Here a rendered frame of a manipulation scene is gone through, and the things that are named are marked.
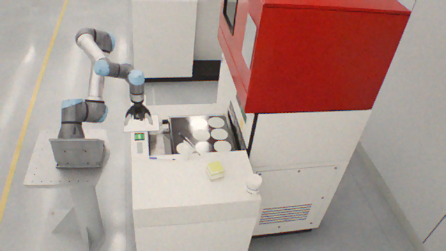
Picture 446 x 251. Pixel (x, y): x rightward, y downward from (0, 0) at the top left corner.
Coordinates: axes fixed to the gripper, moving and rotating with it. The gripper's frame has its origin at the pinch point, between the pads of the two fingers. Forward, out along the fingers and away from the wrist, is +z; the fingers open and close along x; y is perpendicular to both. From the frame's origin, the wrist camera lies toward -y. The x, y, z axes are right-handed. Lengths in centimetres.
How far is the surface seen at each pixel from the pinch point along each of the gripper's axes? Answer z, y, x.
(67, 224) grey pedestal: 91, -1, -54
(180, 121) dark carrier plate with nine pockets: 12.4, -15.8, 25.0
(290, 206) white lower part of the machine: 63, 18, 98
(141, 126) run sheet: 6.0, -5.4, 1.7
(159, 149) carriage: 14.3, 5.6, 11.3
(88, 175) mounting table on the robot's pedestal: 20.4, 16.9, -28.6
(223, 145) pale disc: 12.3, 7.0, 47.7
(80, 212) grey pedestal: 65, 8, -41
